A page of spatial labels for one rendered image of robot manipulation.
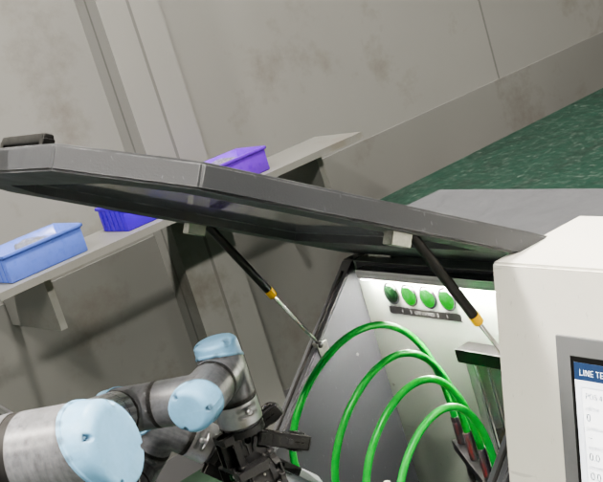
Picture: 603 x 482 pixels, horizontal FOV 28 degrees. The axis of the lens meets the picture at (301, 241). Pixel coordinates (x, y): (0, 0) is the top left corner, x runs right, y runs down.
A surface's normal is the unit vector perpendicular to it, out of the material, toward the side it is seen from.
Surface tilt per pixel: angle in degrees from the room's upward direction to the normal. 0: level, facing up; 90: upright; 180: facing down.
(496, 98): 90
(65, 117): 90
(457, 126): 90
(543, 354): 76
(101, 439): 83
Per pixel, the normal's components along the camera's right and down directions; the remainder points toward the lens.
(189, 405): -0.28, 0.31
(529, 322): -0.82, 0.13
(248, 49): 0.62, 0.00
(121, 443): 0.86, -0.31
